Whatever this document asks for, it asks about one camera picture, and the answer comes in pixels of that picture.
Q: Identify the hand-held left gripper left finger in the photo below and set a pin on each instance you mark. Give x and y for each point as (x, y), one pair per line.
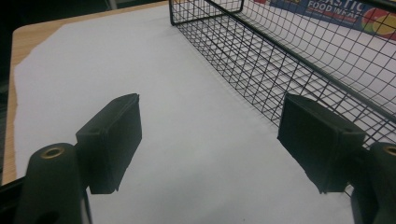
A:
(109, 146)

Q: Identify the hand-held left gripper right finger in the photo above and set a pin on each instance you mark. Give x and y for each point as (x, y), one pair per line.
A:
(317, 137)

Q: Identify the blue food wrap box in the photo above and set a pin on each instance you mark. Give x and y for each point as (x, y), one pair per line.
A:
(339, 12)

